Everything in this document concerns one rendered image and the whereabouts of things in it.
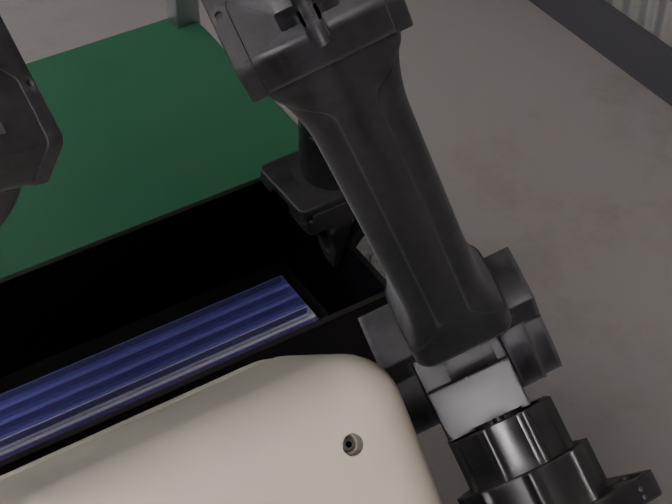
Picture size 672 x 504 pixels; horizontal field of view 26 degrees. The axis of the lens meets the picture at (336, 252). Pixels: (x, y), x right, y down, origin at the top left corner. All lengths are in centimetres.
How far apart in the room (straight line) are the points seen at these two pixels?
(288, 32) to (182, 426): 20
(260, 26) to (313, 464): 21
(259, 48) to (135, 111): 101
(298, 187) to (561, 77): 224
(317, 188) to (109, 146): 49
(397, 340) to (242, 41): 32
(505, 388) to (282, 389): 22
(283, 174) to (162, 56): 58
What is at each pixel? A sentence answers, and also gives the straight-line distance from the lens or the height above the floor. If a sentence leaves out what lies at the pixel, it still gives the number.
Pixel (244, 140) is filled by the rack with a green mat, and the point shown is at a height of 95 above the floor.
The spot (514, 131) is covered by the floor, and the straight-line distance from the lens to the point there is 314.
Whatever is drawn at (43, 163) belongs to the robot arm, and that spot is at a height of 155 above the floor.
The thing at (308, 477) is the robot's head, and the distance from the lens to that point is 68.
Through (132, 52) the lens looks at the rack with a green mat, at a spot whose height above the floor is 95.
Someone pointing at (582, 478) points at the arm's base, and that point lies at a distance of 88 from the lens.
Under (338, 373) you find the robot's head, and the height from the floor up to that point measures 139.
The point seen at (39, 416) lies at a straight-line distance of 114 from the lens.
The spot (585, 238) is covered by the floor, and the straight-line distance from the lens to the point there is 289.
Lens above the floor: 190
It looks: 42 degrees down
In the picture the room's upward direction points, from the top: straight up
